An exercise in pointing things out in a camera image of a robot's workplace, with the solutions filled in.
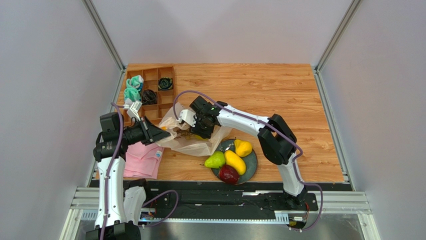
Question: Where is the green fake pear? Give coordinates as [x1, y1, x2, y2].
[202, 151, 226, 169]

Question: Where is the yellow fake pear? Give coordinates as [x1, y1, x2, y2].
[234, 139, 253, 158]

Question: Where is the teal rolled sock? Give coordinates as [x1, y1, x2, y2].
[123, 75, 144, 102]

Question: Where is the wooden compartment tray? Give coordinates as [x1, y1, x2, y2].
[124, 65, 176, 125]

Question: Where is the black rolled sock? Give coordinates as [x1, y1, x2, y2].
[141, 89, 158, 106]

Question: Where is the dark green rolled sock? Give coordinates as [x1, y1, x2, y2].
[158, 77, 173, 91]

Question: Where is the red fake apple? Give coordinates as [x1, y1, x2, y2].
[218, 164, 240, 185]

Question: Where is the dark grey round plate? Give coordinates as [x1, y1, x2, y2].
[211, 139, 258, 185]

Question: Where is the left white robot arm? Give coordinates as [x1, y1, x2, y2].
[85, 111, 170, 240]

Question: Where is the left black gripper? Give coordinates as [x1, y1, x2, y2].
[118, 115, 170, 146]

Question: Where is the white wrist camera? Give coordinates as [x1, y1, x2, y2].
[123, 100, 143, 122]
[178, 109, 197, 127]

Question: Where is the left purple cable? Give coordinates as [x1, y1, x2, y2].
[98, 101, 180, 240]

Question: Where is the banana print plastic bag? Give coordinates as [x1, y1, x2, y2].
[156, 109, 231, 157]

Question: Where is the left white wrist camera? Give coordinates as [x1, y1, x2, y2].
[123, 100, 143, 122]

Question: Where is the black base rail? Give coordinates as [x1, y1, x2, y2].
[116, 179, 319, 225]

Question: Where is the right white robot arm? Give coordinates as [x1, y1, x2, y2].
[189, 96, 307, 198]

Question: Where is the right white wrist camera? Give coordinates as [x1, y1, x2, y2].
[178, 109, 197, 127]

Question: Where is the yellow fake mango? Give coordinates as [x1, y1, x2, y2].
[224, 150, 247, 176]

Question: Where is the fake longan bunch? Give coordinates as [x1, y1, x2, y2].
[175, 129, 204, 140]

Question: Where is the pink folded cloth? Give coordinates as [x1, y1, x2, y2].
[123, 142, 165, 180]

